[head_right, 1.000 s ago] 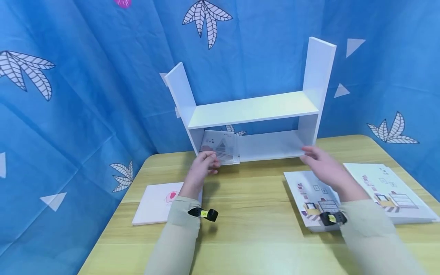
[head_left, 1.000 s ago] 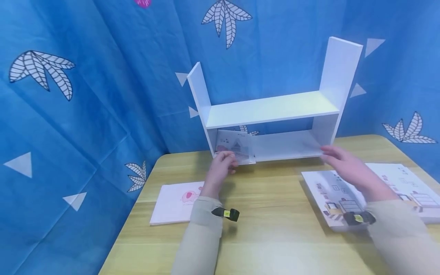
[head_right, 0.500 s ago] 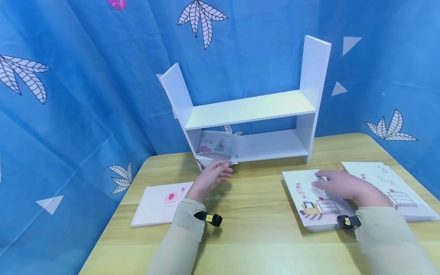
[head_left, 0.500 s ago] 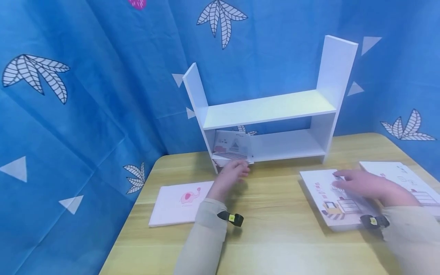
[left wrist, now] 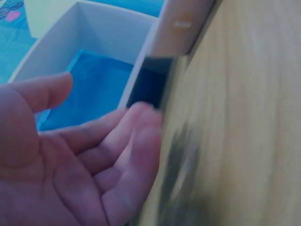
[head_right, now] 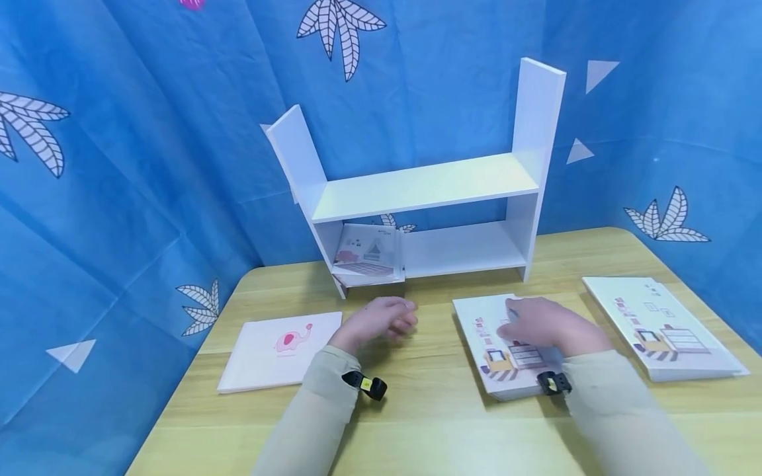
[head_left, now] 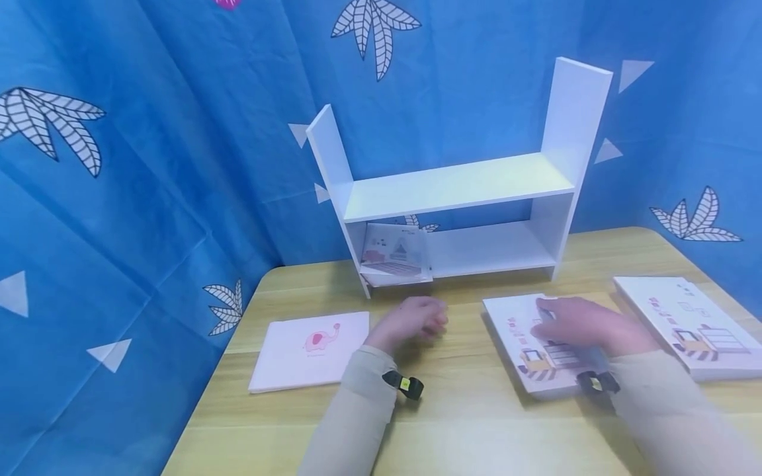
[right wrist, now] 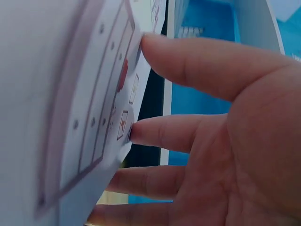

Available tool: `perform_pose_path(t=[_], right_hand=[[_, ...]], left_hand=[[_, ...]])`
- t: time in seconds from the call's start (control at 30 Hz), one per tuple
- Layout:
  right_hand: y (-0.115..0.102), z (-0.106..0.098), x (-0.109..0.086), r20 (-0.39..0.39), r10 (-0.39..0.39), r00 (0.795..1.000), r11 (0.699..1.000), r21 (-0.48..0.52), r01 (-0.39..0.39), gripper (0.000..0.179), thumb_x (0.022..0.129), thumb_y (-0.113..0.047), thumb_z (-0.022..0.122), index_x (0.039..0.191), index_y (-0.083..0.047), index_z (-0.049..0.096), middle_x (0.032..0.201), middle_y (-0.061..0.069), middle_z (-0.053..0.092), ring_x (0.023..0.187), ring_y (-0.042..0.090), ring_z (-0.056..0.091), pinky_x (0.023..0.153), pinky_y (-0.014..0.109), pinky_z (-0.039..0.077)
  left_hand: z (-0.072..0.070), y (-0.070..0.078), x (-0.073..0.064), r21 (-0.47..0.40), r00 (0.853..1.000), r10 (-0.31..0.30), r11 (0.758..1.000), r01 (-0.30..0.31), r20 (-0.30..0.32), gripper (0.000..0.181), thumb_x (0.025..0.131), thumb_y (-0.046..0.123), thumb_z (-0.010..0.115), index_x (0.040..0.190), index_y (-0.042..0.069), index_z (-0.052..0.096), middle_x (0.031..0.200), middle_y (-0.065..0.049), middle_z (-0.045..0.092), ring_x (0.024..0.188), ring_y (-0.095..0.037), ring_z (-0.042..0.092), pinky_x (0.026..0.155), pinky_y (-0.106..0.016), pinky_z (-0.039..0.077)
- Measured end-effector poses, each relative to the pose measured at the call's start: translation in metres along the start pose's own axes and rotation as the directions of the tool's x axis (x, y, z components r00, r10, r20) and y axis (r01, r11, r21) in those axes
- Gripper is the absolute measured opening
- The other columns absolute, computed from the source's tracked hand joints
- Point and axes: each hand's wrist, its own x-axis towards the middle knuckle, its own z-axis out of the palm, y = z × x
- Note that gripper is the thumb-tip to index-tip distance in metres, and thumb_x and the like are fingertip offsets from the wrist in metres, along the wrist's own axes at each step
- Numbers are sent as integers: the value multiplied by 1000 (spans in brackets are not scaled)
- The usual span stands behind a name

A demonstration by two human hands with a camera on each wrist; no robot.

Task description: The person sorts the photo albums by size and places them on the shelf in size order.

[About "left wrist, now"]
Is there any person's left hand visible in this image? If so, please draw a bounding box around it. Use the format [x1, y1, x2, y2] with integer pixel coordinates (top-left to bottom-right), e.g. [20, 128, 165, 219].
[0, 71, 163, 226]

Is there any white compartment box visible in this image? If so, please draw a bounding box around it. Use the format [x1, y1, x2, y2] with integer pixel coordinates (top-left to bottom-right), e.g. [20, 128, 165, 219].
[7, 1, 163, 135]

